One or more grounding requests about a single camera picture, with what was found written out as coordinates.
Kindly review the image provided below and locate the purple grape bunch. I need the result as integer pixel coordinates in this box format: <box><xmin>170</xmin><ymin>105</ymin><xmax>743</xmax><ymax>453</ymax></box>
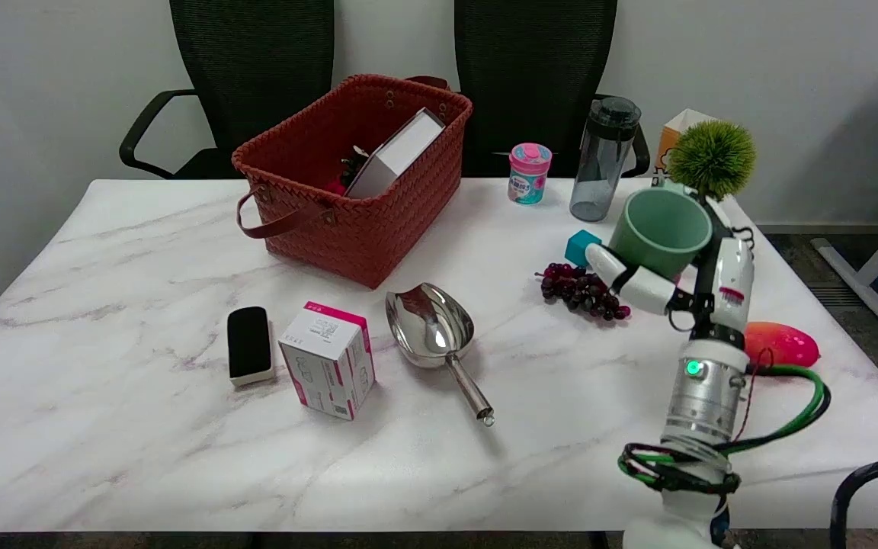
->
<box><xmin>535</xmin><ymin>263</ymin><xmax>632</xmax><ymax>323</ymax></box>

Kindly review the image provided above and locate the red woven basket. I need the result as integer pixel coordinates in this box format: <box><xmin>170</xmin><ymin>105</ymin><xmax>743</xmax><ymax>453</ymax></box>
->
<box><xmin>232</xmin><ymin>74</ymin><xmax>474</xmax><ymax>290</ymax></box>

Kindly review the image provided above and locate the grey water bottle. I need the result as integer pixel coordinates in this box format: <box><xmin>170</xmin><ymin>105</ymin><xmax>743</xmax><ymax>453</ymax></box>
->
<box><xmin>569</xmin><ymin>96</ymin><xmax>642</xmax><ymax>223</ymax></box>

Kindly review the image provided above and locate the black mesh office chair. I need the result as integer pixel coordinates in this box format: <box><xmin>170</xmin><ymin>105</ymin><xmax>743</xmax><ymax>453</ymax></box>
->
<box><xmin>454</xmin><ymin>0</ymin><xmax>651</xmax><ymax>178</ymax></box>
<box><xmin>119</xmin><ymin>0</ymin><xmax>335</xmax><ymax>180</ymax></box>

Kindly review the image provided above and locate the small black item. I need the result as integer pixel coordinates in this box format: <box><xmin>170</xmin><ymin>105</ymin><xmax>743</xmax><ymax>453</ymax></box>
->
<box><xmin>340</xmin><ymin>146</ymin><xmax>370</xmax><ymax>184</ymax></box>

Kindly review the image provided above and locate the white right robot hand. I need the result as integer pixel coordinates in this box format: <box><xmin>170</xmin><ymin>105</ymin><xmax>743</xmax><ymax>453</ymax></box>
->
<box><xmin>584</xmin><ymin>194</ymin><xmax>757</xmax><ymax>348</ymax></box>

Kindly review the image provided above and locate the green mug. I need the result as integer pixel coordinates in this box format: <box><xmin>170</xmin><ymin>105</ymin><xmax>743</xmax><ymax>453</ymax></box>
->
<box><xmin>608</xmin><ymin>188</ymin><xmax>714</xmax><ymax>280</ymax></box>

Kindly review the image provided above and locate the pink and white carton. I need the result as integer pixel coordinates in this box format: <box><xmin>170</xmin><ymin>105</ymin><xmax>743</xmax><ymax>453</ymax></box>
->
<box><xmin>278</xmin><ymin>300</ymin><xmax>377</xmax><ymax>422</ymax></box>

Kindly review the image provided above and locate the black whiteboard eraser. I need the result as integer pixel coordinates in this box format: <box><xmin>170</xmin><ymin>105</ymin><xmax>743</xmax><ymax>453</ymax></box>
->
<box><xmin>226</xmin><ymin>307</ymin><xmax>275</xmax><ymax>387</ymax></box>

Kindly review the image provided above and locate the pink red toy mango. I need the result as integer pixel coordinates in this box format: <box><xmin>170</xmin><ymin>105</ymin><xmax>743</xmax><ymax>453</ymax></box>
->
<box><xmin>744</xmin><ymin>322</ymin><xmax>821</xmax><ymax>371</ymax></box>

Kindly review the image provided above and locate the orange and white carton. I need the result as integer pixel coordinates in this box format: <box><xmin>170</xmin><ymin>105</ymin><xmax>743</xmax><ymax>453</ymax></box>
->
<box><xmin>654</xmin><ymin>108</ymin><xmax>718</xmax><ymax>172</ymax></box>

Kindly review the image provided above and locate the white grey flat box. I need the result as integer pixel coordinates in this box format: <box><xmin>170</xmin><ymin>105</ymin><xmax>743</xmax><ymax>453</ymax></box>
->
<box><xmin>344</xmin><ymin>108</ymin><xmax>446</xmax><ymax>200</ymax></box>

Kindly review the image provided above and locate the metal scoop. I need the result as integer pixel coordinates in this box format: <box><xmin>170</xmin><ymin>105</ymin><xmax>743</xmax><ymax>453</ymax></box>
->
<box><xmin>385</xmin><ymin>283</ymin><xmax>495</xmax><ymax>427</ymax></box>

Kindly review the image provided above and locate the teal cube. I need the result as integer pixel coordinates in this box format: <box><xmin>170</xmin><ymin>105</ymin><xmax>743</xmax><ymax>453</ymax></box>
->
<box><xmin>565</xmin><ymin>230</ymin><xmax>602</xmax><ymax>268</ymax></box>

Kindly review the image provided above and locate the green ball potted plant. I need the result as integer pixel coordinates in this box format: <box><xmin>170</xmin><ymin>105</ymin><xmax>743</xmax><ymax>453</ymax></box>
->
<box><xmin>652</xmin><ymin>120</ymin><xmax>758</xmax><ymax>222</ymax></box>

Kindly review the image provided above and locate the green robot cable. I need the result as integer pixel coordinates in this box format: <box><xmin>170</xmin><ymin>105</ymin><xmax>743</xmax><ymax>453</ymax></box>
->
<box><xmin>620</xmin><ymin>364</ymin><xmax>825</xmax><ymax>489</ymax></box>

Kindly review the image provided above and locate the pink lidded snack jar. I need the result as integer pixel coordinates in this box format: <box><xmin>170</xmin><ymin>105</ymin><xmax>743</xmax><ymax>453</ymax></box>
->
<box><xmin>508</xmin><ymin>143</ymin><xmax>553</xmax><ymax>205</ymax></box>

